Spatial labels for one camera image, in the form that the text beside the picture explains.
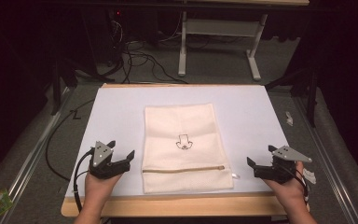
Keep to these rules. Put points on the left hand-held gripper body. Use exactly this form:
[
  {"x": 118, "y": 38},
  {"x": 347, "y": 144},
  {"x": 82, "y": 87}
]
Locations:
[{"x": 101, "y": 168}]

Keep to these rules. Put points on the person's left hand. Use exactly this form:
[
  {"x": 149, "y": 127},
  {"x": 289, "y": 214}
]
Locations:
[{"x": 98, "y": 189}]

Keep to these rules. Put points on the white table mat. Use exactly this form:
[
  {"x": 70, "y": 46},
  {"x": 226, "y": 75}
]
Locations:
[{"x": 121, "y": 109}]

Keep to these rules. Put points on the small white scrap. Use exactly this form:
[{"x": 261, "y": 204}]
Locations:
[{"x": 289, "y": 118}]

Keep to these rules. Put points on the wooden table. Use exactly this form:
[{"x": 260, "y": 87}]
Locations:
[{"x": 174, "y": 207}]

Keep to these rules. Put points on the metal floor rail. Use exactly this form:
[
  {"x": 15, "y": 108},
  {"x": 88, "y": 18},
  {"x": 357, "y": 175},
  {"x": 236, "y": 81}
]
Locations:
[
  {"x": 326, "y": 161},
  {"x": 34, "y": 152}
]

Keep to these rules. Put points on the crumpled white tape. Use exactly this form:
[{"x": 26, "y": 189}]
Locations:
[{"x": 309, "y": 175}]

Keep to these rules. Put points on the white desk frame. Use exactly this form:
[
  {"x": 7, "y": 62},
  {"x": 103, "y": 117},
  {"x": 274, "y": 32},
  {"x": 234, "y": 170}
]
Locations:
[{"x": 220, "y": 27}]

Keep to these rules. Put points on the black metal stand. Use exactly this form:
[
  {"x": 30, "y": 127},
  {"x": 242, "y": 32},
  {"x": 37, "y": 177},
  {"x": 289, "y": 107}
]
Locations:
[
  {"x": 59, "y": 77},
  {"x": 310, "y": 93}
]

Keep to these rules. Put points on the cream mesh laundry bag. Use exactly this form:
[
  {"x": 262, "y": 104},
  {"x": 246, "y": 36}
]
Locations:
[{"x": 186, "y": 124}]

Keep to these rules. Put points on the person's right hand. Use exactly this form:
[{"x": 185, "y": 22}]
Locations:
[{"x": 290, "y": 193}]

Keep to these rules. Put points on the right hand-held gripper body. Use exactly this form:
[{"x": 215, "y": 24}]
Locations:
[{"x": 276, "y": 172}]

